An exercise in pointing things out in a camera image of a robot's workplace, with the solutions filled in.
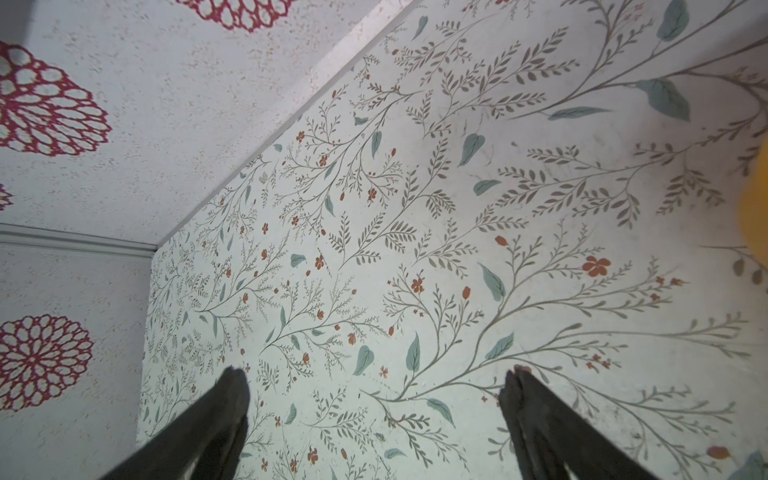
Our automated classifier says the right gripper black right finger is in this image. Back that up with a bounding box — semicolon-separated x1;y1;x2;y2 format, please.
499;366;655;479

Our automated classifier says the yellow plastic bin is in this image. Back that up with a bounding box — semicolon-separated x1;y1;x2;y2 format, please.
738;140;768;267

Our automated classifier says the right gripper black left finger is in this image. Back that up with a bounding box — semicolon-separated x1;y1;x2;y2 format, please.
103;367;250;479

